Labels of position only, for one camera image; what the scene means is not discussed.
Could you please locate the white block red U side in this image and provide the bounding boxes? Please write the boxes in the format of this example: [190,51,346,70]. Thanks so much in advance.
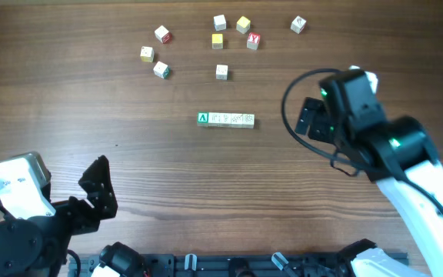
[242,114,255,128]

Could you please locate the white block with 9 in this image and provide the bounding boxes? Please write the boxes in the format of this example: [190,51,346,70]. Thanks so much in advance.
[231,113,244,128]

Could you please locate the white block with figure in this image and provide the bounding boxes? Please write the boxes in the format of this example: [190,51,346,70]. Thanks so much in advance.
[219,113,231,128]

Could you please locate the white block green N side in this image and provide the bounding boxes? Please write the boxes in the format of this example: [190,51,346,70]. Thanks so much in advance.
[208,112,220,127]

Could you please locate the white block green A side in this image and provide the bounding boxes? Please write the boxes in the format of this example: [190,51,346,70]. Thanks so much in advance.
[197,112,209,127]

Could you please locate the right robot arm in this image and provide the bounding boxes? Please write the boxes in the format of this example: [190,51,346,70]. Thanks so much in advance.
[286,68,443,276]

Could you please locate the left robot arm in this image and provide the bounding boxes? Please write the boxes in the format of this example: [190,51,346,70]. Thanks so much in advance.
[0,152,118,276]

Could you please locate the block with K and 6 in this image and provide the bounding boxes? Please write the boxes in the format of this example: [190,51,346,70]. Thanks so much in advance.
[290,15,307,34]

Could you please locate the red X block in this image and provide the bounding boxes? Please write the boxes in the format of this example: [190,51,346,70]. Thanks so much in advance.
[247,32,261,50]

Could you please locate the white block red M side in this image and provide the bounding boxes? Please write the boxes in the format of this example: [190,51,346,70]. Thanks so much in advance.
[215,65,228,80]

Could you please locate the yellow top block far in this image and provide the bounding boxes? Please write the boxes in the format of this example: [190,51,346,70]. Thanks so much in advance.
[236,16,251,34]

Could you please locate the yellow K block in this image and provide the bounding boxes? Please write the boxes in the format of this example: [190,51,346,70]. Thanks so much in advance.
[212,33,224,49]

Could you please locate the white block blue P side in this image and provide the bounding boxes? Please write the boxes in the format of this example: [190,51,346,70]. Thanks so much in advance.
[213,15,227,32]

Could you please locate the white block yellow side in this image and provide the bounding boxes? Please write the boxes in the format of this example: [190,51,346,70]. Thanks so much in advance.
[140,46,155,62]

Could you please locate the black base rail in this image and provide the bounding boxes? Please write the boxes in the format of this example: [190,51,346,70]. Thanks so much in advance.
[67,252,411,277]

